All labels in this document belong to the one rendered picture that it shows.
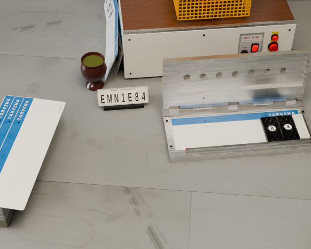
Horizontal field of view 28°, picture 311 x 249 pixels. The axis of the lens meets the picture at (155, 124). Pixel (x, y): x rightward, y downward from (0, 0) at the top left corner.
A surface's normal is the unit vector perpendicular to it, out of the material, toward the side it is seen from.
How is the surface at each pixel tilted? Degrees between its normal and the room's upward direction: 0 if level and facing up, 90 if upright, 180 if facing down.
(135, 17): 0
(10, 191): 0
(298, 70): 83
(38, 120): 0
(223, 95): 83
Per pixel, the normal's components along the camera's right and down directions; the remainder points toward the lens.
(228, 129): 0.00, -0.69
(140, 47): 0.11, 0.72
